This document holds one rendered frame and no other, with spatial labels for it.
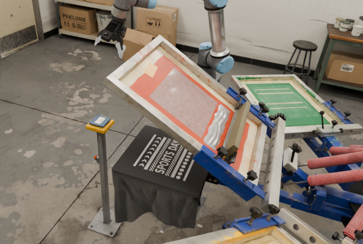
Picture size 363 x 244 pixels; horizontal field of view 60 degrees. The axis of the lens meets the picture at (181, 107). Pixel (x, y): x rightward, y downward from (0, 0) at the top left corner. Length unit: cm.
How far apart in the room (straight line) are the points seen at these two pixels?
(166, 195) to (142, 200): 17
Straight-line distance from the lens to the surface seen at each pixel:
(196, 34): 554
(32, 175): 319
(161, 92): 148
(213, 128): 153
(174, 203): 171
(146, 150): 182
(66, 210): 284
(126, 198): 184
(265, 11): 525
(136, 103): 130
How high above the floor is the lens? 212
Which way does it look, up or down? 32 degrees down
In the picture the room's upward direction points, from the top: 5 degrees clockwise
